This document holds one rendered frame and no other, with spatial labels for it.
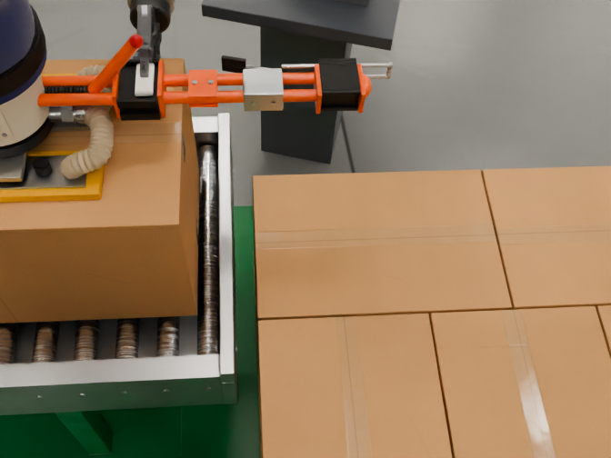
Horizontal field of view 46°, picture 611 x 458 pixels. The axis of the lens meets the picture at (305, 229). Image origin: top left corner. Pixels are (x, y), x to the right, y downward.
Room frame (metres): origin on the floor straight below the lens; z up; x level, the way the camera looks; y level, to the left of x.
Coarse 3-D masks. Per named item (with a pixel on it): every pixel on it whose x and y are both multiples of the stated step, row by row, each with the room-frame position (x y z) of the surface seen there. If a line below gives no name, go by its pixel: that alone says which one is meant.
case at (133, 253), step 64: (64, 64) 0.99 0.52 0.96; (128, 128) 0.85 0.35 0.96; (192, 128) 1.01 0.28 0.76; (128, 192) 0.70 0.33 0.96; (192, 192) 0.86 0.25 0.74; (0, 256) 0.60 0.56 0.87; (64, 256) 0.61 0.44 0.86; (128, 256) 0.63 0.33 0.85; (192, 256) 0.71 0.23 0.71; (0, 320) 0.58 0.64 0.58; (64, 320) 0.60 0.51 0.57
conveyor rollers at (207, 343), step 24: (216, 168) 1.07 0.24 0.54; (216, 192) 1.00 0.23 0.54; (216, 216) 0.92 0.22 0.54; (216, 240) 0.86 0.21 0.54; (216, 264) 0.79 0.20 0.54; (216, 288) 0.73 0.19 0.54; (216, 312) 0.67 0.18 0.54; (0, 336) 0.56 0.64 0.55; (48, 336) 0.57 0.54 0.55; (96, 336) 0.58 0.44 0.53; (120, 336) 0.59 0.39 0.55; (168, 336) 0.59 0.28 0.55; (216, 336) 0.61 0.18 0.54; (0, 360) 0.50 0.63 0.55; (48, 360) 0.52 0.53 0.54
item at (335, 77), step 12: (324, 72) 0.89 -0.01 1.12; (336, 72) 0.90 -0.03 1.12; (348, 72) 0.90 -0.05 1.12; (360, 72) 0.90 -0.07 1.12; (324, 84) 0.87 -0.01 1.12; (336, 84) 0.87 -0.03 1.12; (348, 84) 0.87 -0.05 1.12; (360, 84) 0.88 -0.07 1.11; (324, 96) 0.85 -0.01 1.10; (336, 96) 0.86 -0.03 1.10; (348, 96) 0.86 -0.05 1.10; (360, 96) 0.85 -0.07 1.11; (324, 108) 0.85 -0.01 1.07; (336, 108) 0.85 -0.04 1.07; (348, 108) 0.85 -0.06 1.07; (360, 108) 0.85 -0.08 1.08
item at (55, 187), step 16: (32, 160) 0.74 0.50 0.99; (48, 160) 0.74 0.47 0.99; (32, 176) 0.70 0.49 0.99; (48, 176) 0.70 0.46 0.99; (64, 176) 0.71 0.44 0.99; (80, 176) 0.71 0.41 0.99; (96, 176) 0.72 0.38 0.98; (0, 192) 0.67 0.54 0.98; (16, 192) 0.67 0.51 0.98; (32, 192) 0.67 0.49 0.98; (48, 192) 0.67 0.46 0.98; (64, 192) 0.68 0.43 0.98; (80, 192) 0.68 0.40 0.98; (96, 192) 0.68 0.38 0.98
